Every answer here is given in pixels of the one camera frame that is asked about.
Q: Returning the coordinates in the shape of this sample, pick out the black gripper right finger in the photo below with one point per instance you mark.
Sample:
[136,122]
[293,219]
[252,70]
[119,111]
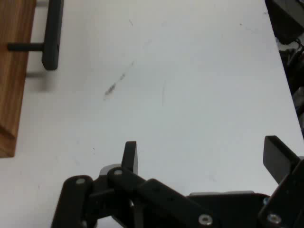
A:
[278,159]

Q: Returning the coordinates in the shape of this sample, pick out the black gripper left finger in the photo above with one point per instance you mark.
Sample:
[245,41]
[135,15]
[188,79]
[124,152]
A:
[152,192]

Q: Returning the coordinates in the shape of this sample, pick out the black box-shaped device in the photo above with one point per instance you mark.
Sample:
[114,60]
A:
[286,16]

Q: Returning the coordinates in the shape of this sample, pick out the wooden drawer front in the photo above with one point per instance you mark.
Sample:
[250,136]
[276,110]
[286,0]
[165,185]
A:
[13,71]

